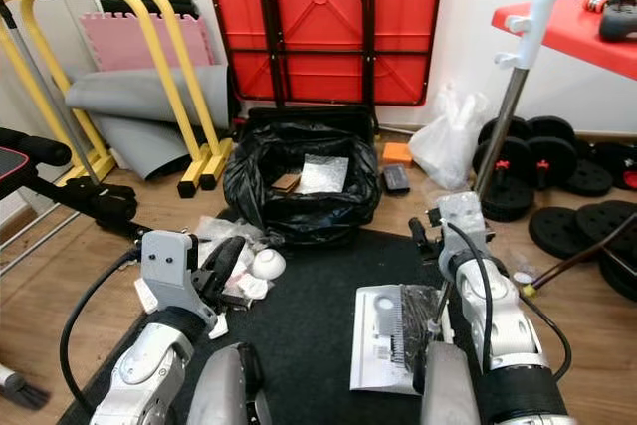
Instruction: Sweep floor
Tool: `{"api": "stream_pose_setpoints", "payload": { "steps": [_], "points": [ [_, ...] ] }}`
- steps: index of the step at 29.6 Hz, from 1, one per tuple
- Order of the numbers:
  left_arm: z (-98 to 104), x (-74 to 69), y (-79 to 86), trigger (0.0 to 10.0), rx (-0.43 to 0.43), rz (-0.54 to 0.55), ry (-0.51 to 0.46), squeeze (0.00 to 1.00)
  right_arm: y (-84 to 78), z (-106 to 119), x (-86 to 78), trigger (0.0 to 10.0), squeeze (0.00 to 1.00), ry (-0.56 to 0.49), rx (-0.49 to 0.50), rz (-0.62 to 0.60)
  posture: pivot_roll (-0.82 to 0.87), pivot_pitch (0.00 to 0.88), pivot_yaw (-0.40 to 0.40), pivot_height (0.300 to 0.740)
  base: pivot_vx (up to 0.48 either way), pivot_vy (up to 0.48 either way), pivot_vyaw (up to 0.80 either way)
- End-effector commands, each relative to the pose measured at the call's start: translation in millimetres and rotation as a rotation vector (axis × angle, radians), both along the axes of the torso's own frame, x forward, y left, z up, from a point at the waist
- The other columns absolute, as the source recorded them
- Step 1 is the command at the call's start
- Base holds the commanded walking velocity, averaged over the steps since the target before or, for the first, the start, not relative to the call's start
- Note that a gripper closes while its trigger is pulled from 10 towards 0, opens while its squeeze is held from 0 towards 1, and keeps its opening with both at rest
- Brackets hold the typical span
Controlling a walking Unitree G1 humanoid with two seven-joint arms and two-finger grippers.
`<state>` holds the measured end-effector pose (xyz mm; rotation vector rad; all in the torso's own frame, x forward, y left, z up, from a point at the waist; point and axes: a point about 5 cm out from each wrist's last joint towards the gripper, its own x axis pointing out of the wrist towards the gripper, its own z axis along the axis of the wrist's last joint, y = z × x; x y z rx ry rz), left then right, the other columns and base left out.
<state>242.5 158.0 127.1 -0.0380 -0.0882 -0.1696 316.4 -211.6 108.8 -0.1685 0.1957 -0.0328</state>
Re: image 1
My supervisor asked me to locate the yellow metal exercise frame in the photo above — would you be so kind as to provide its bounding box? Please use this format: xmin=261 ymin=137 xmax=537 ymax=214
xmin=0 ymin=0 xmax=230 ymax=199

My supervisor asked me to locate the black crumpled plastic sheet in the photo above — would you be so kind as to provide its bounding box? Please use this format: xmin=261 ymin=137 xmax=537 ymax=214
xmin=398 ymin=286 xmax=444 ymax=371

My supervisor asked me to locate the black round object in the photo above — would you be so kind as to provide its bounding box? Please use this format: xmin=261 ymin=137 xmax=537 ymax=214
xmin=600 ymin=9 xmax=637 ymax=44

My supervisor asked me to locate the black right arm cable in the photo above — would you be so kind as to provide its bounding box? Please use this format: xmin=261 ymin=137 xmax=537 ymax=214
xmin=446 ymin=221 xmax=499 ymax=374

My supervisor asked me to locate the black trash bag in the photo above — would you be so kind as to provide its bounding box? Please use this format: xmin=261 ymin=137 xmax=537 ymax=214
xmin=224 ymin=121 xmax=381 ymax=250

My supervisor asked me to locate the grey robot leg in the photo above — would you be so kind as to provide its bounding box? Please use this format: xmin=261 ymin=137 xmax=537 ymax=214
xmin=187 ymin=342 xmax=268 ymax=425
xmin=418 ymin=342 xmax=487 ymax=425

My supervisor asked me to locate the small orange box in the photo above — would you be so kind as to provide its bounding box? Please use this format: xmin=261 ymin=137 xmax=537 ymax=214
xmin=381 ymin=142 xmax=414 ymax=168

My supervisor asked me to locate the pink foam puzzle mat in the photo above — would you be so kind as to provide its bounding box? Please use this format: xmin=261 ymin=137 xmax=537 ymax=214
xmin=78 ymin=12 xmax=215 ymax=73

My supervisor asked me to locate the black crate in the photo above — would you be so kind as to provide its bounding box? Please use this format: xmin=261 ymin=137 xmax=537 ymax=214
xmin=244 ymin=105 xmax=374 ymax=137

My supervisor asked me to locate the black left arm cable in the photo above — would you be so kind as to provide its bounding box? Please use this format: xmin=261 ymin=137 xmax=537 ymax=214
xmin=57 ymin=249 xmax=146 ymax=418

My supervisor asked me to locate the grey robot left leg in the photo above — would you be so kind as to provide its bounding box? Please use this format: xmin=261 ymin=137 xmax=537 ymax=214
xmin=187 ymin=342 xmax=268 ymax=425

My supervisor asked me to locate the grey robot right leg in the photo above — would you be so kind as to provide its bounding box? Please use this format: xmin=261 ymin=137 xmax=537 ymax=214
xmin=418 ymin=342 xmax=487 ymax=425

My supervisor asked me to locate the white paper sheet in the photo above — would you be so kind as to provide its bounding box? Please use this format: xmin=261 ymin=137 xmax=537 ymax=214
xmin=134 ymin=276 xmax=162 ymax=313

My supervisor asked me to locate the white plastic bag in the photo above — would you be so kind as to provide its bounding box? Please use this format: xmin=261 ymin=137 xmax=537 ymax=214
xmin=408 ymin=87 xmax=491 ymax=192

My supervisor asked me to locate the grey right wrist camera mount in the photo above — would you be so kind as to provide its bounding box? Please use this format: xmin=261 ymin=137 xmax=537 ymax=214
xmin=436 ymin=192 xmax=489 ymax=252

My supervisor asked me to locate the black foam leg roller bar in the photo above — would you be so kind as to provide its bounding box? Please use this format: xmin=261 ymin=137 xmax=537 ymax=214
xmin=0 ymin=131 xmax=150 ymax=242

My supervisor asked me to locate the small black device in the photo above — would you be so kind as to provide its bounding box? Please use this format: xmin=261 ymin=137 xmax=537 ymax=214
xmin=382 ymin=165 xmax=413 ymax=195

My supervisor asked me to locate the black hand brush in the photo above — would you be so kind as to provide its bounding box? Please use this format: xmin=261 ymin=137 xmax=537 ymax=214
xmin=0 ymin=365 xmax=53 ymax=412

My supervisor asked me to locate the red folding table black frame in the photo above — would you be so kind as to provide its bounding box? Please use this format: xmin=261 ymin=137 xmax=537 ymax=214
xmin=199 ymin=0 xmax=449 ymax=107

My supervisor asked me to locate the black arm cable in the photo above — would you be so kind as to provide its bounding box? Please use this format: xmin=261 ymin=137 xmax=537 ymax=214
xmin=446 ymin=221 xmax=499 ymax=374
xmin=57 ymin=249 xmax=146 ymax=418

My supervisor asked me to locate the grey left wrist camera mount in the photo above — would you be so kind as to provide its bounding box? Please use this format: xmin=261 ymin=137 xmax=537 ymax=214
xmin=141 ymin=230 xmax=218 ymax=324

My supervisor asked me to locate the small brown cardboard box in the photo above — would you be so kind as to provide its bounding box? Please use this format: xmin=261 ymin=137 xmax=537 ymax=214
xmin=272 ymin=173 xmax=303 ymax=194

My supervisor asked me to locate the grey rolled exercise mat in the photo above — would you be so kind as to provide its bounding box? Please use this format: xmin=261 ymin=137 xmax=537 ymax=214
xmin=65 ymin=64 xmax=230 ymax=182

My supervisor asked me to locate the grey metal clothes rack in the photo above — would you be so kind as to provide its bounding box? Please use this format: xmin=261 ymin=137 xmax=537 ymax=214
xmin=0 ymin=2 xmax=83 ymax=155

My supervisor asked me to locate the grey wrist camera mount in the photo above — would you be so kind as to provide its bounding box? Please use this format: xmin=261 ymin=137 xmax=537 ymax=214
xmin=436 ymin=192 xmax=489 ymax=252
xmin=141 ymin=230 xmax=218 ymax=324

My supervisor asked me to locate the silver foil bag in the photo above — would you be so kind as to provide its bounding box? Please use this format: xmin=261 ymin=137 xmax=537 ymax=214
xmin=297 ymin=154 xmax=349 ymax=197

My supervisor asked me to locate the chrome metal handle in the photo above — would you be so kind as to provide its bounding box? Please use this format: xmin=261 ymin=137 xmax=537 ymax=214
xmin=587 ymin=0 xmax=637 ymax=16

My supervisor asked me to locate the brown pole with yellow tip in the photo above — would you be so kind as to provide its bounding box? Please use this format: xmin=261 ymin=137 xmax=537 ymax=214
xmin=521 ymin=238 xmax=637 ymax=297

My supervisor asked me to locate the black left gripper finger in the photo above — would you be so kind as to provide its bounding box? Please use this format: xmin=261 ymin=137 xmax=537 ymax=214
xmin=209 ymin=237 xmax=249 ymax=289

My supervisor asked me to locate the red plastic table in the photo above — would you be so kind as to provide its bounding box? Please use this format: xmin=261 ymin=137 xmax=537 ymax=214
xmin=491 ymin=0 xmax=637 ymax=80

